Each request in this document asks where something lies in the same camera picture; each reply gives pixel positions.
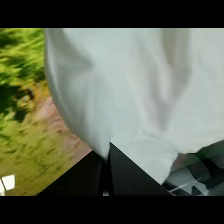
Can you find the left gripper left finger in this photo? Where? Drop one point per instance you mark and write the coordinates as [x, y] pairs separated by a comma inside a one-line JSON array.
[[83, 180]]

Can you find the white garment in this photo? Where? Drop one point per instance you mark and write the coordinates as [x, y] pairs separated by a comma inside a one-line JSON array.
[[133, 83]]

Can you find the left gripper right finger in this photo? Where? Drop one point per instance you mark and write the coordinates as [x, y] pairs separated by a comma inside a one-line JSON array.
[[130, 176]]

